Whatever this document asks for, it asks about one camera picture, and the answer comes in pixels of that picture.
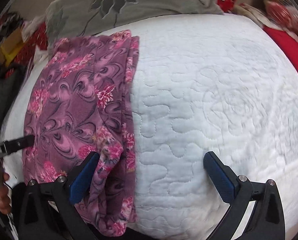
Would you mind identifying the red blanket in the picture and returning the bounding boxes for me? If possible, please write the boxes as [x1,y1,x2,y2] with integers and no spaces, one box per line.
[263,27,298,72]

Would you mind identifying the yellow cardboard box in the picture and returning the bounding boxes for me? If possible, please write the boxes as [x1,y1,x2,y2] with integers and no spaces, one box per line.
[0,28,24,67]

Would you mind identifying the dark green puffer jacket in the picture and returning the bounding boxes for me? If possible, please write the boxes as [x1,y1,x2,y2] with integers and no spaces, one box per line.
[0,64,26,129]

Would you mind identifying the grey floral pillow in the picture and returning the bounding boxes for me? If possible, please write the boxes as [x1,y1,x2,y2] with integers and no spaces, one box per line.
[46,0,223,46]

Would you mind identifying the purple floral shirt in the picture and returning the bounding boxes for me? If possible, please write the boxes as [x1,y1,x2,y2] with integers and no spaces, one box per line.
[22,30,139,237]

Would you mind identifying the person's left hand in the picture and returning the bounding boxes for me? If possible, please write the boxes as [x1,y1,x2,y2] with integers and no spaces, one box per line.
[0,184,11,215]

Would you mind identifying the plastic-wrapped doll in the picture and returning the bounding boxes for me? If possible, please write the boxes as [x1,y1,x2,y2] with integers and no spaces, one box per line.
[258,0,298,38]

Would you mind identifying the white quilted mattress cover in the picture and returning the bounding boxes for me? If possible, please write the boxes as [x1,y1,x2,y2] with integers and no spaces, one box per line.
[0,12,298,240]

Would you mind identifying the pile of clothes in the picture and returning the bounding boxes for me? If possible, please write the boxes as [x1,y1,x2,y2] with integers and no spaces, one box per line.
[0,11,24,45]

